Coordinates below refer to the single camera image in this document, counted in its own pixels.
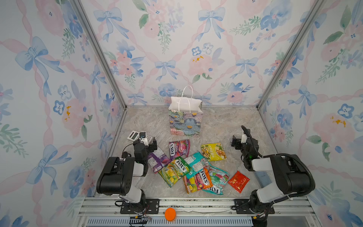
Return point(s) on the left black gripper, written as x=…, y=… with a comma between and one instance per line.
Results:
x=152, y=144

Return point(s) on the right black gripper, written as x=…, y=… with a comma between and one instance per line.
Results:
x=237, y=141

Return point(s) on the yellow chips bag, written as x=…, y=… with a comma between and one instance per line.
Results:
x=213, y=151

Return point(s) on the mint Fox's candy bag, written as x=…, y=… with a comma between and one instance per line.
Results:
x=219, y=180

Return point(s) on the teal snack packet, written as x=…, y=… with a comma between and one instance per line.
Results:
x=197, y=162

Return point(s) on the orange Fox's candy bag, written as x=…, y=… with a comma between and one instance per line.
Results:
x=201, y=181

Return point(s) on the floral paper gift bag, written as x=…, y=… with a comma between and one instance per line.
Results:
x=185, y=116

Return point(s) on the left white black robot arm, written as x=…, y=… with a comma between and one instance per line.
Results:
x=116, y=176

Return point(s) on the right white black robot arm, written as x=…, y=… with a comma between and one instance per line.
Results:
x=292, y=178

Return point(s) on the magenta Fox's candy bag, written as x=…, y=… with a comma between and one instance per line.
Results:
x=179, y=148

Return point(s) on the green Fox's candy bag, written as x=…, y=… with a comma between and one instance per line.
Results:
x=174, y=171

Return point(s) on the white calculator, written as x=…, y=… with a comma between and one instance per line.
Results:
x=134, y=135

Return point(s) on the purple snack packet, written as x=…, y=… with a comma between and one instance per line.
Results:
x=157, y=160

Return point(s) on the blue oblong case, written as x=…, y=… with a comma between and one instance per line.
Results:
x=263, y=178

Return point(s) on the red sauce packet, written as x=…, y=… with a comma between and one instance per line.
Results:
x=238, y=181

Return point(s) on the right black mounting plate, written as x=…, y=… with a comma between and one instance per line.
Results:
x=245, y=206

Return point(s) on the black mounting plate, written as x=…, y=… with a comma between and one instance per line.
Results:
x=147, y=206
x=245, y=206

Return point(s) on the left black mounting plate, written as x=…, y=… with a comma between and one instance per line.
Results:
x=147, y=206

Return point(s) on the orange round cap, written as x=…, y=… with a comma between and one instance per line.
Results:
x=170, y=214

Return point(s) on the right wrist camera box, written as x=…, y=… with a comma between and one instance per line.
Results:
x=244, y=138

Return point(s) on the aluminium frame rail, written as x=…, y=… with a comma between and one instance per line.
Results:
x=195, y=212

